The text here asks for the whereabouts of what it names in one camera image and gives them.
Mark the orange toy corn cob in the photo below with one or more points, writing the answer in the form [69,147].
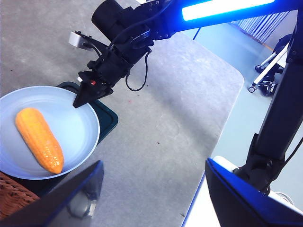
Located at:
[38,137]

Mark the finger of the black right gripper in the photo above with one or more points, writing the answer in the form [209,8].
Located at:
[81,94]
[99,93]

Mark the blue round plate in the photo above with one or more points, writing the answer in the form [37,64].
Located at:
[71,132]

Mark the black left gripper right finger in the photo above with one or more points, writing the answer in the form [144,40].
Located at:
[236,203]

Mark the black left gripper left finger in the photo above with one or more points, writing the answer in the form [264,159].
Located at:
[59,203]

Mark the black cutting board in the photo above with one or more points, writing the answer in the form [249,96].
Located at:
[106,118]

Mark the white wall radiator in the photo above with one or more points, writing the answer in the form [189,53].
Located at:
[260,26]

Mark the brown wicker basket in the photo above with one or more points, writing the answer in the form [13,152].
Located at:
[14,196]

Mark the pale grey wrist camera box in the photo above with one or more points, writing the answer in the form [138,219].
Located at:
[77,40]

